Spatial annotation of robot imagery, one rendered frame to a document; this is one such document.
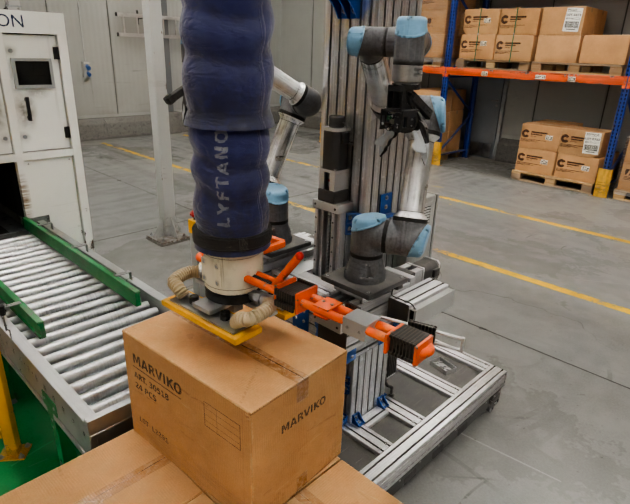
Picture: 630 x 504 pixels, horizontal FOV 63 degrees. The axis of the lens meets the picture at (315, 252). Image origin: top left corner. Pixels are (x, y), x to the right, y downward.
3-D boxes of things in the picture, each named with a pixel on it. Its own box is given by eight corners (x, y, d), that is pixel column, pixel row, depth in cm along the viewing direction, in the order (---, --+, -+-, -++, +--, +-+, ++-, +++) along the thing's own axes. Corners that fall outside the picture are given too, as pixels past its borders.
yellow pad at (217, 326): (161, 305, 157) (159, 290, 155) (188, 294, 164) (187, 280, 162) (235, 346, 136) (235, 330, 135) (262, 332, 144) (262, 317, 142)
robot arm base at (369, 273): (361, 264, 195) (363, 240, 191) (394, 277, 185) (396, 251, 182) (335, 275, 185) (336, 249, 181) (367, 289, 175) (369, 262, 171)
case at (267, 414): (133, 430, 178) (121, 329, 163) (222, 379, 207) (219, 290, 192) (252, 531, 142) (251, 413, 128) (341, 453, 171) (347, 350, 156)
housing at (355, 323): (340, 332, 125) (341, 316, 124) (356, 323, 130) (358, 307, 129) (364, 343, 121) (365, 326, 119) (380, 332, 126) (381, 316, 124)
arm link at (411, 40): (431, 18, 127) (426, 15, 119) (426, 65, 131) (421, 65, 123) (399, 17, 129) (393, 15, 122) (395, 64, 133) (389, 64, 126)
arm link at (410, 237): (385, 252, 184) (407, 98, 179) (427, 259, 179) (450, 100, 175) (379, 254, 172) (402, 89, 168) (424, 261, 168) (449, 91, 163)
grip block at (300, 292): (271, 305, 137) (271, 285, 135) (296, 294, 144) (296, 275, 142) (294, 316, 132) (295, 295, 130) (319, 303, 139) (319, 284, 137)
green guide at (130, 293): (24, 228, 361) (22, 216, 358) (40, 225, 368) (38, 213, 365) (136, 307, 259) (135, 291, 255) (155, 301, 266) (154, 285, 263)
